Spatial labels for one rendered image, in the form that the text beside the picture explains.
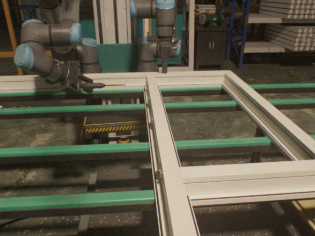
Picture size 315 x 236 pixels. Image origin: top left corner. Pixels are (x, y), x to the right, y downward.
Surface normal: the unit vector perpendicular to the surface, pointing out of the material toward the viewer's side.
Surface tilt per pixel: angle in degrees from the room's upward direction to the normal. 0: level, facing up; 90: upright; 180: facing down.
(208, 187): 90
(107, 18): 90
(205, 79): 90
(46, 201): 0
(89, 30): 90
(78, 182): 0
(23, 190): 0
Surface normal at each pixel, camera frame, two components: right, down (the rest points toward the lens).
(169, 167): 0.00, -0.90
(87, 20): 0.08, 0.43
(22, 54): -0.53, -0.15
